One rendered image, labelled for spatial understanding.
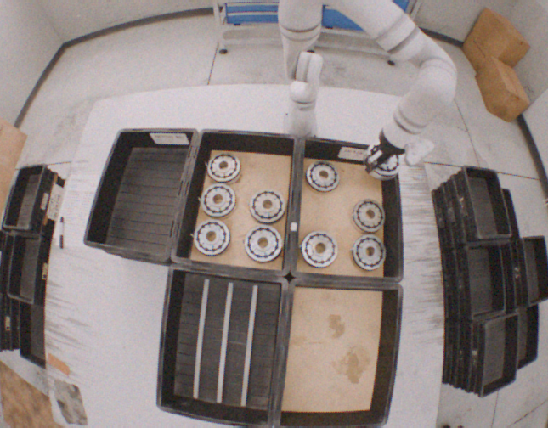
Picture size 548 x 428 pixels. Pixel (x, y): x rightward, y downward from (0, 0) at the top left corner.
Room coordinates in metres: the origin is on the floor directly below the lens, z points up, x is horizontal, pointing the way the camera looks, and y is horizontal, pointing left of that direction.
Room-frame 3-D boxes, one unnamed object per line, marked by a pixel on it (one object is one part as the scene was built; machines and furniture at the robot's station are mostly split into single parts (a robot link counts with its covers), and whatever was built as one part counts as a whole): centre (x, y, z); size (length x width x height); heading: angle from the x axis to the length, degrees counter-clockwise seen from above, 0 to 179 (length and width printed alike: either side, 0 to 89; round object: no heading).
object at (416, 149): (0.32, -0.27, 1.17); 0.11 x 0.09 x 0.06; 38
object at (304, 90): (0.61, -0.07, 1.01); 0.09 x 0.09 x 0.17; 76
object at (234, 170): (0.37, 0.16, 0.86); 0.10 x 0.10 x 0.01
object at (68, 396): (-0.58, 0.79, 0.71); 0.22 x 0.19 x 0.01; 2
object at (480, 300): (0.05, -1.16, 0.31); 0.40 x 0.30 x 0.34; 2
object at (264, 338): (-0.14, 0.11, 0.87); 0.40 x 0.30 x 0.11; 177
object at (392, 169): (0.35, -0.28, 1.00); 0.10 x 0.10 x 0.01
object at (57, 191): (0.37, 1.31, 0.41); 0.31 x 0.02 x 0.16; 2
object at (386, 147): (0.33, -0.26, 1.10); 0.08 x 0.08 x 0.09
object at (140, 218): (0.27, 0.39, 0.87); 0.40 x 0.30 x 0.11; 177
